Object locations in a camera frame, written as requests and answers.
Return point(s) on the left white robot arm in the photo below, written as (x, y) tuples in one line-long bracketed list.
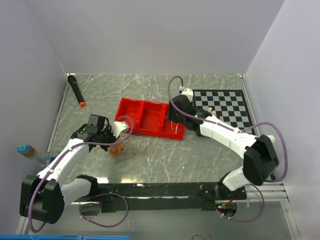
[(44, 196)]

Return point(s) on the black orange-tipped marker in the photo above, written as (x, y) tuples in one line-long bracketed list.
[(73, 83)]

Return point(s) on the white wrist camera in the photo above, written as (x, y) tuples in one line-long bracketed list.
[(118, 128), (186, 92)]

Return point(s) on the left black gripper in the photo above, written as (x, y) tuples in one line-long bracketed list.
[(108, 128)]

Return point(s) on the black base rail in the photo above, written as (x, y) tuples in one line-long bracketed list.
[(171, 196)]

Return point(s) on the red three-compartment tray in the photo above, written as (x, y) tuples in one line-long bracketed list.
[(148, 118)]

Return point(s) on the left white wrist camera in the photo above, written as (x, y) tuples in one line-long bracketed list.
[(118, 128)]

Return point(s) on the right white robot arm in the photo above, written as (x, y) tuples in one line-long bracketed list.
[(259, 158)]

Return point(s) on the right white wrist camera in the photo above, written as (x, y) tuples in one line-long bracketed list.
[(186, 92)]

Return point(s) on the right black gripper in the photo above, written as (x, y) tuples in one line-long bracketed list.
[(170, 110)]

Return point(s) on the blue orange toy block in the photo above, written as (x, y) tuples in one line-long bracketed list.
[(27, 151)]

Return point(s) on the black white chessboard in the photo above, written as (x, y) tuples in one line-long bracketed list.
[(229, 105)]

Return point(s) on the blue bin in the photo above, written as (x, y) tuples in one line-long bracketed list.
[(60, 237)]

